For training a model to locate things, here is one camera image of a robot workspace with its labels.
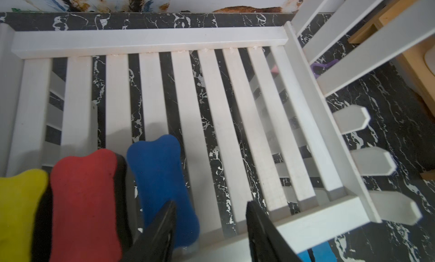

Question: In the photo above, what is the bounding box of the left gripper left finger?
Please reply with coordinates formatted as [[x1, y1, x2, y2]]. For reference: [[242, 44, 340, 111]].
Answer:
[[121, 201, 176, 262]]

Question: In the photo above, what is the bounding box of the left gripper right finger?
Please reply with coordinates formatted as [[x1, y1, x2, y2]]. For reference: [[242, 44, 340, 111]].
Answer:
[[246, 201, 301, 262]]

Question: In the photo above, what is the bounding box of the blue eraser top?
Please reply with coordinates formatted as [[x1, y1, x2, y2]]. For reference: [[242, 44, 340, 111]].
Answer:
[[298, 251, 312, 262], [310, 242, 337, 262]]

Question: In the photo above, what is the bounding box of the blue eraser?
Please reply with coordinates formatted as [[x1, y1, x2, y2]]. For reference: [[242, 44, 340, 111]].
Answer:
[[126, 135, 200, 248], [298, 251, 312, 262], [310, 242, 337, 262]]

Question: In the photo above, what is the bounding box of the white wooden shelf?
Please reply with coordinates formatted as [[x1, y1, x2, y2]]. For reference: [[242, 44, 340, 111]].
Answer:
[[1, 0, 435, 262]]

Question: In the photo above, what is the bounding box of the wooden corner shelf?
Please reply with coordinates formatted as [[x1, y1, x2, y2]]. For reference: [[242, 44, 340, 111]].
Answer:
[[348, 0, 435, 115]]

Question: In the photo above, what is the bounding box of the purple pink toy rake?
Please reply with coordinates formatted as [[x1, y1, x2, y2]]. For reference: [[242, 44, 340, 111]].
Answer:
[[271, 59, 339, 79]]

